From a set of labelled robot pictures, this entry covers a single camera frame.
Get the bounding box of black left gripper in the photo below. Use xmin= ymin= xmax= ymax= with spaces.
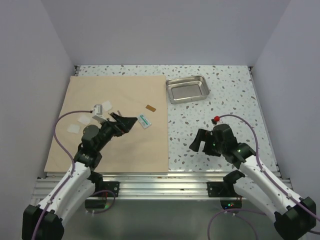
xmin=94 ymin=112 xmax=137 ymax=152

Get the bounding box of beige wooden board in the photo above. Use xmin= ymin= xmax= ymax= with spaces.
xmin=44 ymin=75 xmax=169 ymax=173

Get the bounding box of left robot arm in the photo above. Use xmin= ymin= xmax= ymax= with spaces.
xmin=21 ymin=112 xmax=138 ymax=240

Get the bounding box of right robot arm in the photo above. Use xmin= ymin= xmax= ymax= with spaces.
xmin=189 ymin=124 xmax=317 ymax=240

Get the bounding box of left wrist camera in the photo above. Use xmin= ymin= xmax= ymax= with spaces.
xmin=92 ymin=104 xmax=107 ymax=124

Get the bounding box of brown adhesive bandage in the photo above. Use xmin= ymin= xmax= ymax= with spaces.
xmin=145 ymin=104 xmax=156 ymax=112

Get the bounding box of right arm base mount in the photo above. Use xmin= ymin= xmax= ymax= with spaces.
xmin=206 ymin=170 xmax=245 ymax=198

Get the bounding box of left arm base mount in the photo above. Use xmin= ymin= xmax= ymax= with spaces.
xmin=87 ymin=174 xmax=120 ymax=198

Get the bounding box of stainless steel tray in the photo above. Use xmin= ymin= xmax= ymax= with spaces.
xmin=165 ymin=75 xmax=210 ymax=104

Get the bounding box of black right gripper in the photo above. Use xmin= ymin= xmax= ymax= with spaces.
xmin=189 ymin=128 xmax=226 ymax=157

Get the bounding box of white gauze pad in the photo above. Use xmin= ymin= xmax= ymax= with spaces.
xmin=67 ymin=124 xmax=81 ymax=134
xmin=77 ymin=114 xmax=91 ymax=125
xmin=102 ymin=101 xmax=113 ymax=112

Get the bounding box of green white sachet packet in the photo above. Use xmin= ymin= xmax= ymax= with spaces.
xmin=137 ymin=114 xmax=152 ymax=129

